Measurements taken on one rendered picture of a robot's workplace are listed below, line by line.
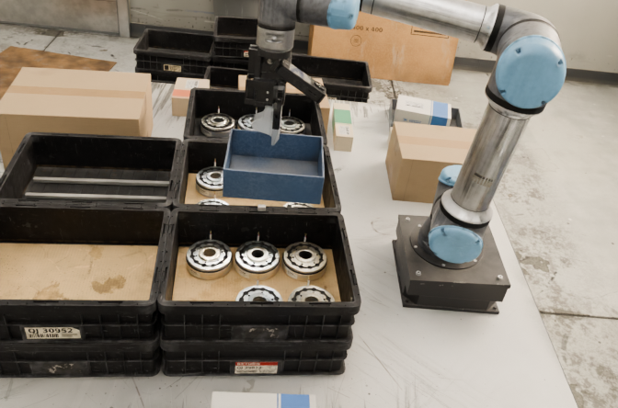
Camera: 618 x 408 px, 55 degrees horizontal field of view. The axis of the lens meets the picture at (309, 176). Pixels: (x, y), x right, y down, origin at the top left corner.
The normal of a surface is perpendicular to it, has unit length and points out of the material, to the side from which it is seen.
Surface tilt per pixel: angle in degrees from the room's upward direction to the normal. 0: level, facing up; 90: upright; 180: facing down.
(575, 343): 0
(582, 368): 0
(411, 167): 90
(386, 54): 72
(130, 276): 0
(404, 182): 90
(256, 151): 92
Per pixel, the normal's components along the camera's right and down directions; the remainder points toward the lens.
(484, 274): 0.07, -0.80
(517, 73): -0.23, 0.45
